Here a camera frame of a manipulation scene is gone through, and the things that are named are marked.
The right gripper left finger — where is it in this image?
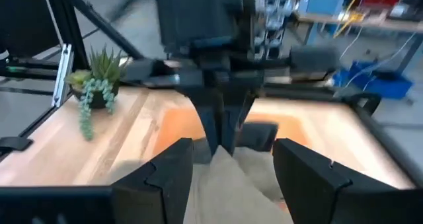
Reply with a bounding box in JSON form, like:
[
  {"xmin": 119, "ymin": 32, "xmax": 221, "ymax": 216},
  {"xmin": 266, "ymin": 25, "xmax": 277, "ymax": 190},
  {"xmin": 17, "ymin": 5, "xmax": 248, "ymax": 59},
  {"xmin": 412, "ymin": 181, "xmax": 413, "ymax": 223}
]
[{"xmin": 111, "ymin": 137, "xmax": 194, "ymax": 224}]

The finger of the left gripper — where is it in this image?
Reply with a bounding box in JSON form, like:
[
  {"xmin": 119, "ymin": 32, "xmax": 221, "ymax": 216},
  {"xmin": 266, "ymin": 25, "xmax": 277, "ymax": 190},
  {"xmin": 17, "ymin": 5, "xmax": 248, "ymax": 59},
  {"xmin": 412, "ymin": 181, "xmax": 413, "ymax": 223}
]
[
  {"xmin": 194, "ymin": 100, "xmax": 225, "ymax": 155},
  {"xmin": 223, "ymin": 96, "xmax": 255, "ymax": 154}
]

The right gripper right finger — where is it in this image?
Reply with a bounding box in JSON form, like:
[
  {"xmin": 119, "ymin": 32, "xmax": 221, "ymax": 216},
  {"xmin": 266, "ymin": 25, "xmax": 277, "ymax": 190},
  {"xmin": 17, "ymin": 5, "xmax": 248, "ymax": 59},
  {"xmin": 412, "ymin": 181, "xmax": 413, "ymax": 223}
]
[{"xmin": 272, "ymin": 137, "xmax": 423, "ymax": 224}]

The beige baseball cap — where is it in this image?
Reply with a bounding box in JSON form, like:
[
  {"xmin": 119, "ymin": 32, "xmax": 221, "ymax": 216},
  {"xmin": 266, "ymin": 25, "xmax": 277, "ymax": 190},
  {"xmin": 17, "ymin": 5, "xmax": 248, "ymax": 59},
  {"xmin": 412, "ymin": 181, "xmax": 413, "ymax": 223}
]
[{"xmin": 183, "ymin": 143, "xmax": 295, "ymax": 224}]

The orange plastic bin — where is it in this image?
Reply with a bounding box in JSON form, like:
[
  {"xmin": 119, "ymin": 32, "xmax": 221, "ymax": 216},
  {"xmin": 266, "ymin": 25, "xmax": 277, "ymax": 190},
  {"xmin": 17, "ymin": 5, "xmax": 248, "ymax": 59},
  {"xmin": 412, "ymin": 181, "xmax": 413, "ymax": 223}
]
[{"xmin": 150, "ymin": 98, "xmax": 313, "ymax": 155}]

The blue grey equipment box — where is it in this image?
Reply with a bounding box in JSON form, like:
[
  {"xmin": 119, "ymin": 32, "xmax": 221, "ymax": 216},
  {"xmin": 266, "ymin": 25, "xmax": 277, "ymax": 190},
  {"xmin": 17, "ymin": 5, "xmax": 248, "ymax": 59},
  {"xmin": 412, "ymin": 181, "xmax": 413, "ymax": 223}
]
[{"xmin": 297, "ymin": 0, "xmax": 348, "ymax": 17}]

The potted green succulent plant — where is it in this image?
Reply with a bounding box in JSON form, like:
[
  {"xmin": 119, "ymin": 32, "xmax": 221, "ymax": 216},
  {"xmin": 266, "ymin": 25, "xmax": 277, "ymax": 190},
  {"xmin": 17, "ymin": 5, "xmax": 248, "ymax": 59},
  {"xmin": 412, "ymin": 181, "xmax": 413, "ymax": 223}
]
[{"xmin": 64, "ymin": 45, "xmax": 128, "ymax": 141}]

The blue storage crate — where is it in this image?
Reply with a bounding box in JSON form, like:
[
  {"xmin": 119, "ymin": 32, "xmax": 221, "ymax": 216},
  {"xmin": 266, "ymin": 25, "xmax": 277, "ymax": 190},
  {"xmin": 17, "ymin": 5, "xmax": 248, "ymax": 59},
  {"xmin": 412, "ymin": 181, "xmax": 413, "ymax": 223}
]
[{"xmin": 332, "ymin": 61, "xmax": 414, "ymax": 100}]

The silver aluminium bar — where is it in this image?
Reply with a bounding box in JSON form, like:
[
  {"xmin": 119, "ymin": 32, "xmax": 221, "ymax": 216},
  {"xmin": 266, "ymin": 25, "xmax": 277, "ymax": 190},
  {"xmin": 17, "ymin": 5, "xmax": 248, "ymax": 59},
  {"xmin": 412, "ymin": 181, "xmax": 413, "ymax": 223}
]
[{"xmin": 52, "ymin": 44, "xmax": 74, "ymax": 108}]

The black table clamp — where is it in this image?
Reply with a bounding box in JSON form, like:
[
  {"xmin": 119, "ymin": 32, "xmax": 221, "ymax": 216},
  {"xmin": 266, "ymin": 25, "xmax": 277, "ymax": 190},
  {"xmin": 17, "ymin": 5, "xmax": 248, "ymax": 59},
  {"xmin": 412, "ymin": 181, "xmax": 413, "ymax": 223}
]
[{"xmin": 0, "ymin": 136, "xmax": 34, "ymax": 154}]

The wooden workbench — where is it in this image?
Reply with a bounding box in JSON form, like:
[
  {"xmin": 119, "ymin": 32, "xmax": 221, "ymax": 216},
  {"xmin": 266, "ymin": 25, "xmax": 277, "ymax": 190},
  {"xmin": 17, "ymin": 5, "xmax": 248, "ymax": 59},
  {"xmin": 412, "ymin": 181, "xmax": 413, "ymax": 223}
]
[{"xmin": 292, "ymin": 11, "xmax": 423, "ymax": 73}]

